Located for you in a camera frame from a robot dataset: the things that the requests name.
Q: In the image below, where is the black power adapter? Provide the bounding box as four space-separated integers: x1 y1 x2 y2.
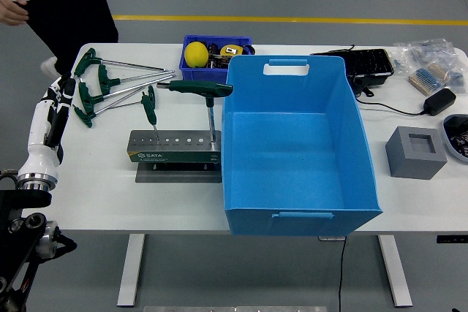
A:
423 88 457 116

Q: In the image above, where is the large blue plastic box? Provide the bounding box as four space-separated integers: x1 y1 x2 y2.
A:
221 54 384 237

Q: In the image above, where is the large green T-handle hex wrench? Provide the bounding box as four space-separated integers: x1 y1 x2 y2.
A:
156 80 234 145

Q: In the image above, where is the yellow floor tape line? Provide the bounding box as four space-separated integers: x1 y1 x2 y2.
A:
112 15 468 26

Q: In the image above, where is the metal hex wrench stand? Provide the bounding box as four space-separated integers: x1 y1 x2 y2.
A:
127 129 223 184

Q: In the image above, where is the small blue parts bin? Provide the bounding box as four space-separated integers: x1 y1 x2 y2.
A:
178 34 253 86

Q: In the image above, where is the black plastic tray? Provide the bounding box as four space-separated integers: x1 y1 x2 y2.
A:
310 47 395 88

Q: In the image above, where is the grey bowl with parts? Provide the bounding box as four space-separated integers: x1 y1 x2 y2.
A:
441 114 468 164

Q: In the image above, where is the black adapter cable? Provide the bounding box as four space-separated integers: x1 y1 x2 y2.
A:
355 96 427 115

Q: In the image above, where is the yellow ball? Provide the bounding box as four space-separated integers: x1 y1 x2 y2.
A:
184 41 209 69

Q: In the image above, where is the small green T-handle hex wrench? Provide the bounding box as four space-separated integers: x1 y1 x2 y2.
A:
141 94 160 142
108 85 156 110

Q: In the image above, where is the black floor cable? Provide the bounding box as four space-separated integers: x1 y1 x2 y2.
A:
338 235 347 312

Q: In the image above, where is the person's right hand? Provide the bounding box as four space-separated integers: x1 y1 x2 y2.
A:
0 0 30 27

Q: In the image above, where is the tan resistor strip bundle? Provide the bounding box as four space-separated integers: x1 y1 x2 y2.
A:
408 63 451 96

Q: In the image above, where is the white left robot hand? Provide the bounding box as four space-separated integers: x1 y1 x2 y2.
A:
17 75 77 181

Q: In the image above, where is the person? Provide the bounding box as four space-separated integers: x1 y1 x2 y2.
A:
0 0 120 80

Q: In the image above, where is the dark metal hardware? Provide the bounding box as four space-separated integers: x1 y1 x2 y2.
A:
207 43 232 70

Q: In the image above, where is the white table leg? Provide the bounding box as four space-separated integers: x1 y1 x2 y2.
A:
377 234 413 308
116 233 146 308

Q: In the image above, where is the clear plastic parts bag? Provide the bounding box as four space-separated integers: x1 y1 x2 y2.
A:
444 54 468 96
393 37 460 68

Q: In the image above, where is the grey block with square recess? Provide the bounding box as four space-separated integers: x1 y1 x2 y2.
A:
385 126 448 180

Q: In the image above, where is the yellow tape measure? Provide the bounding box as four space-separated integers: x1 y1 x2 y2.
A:
220 44 245 58

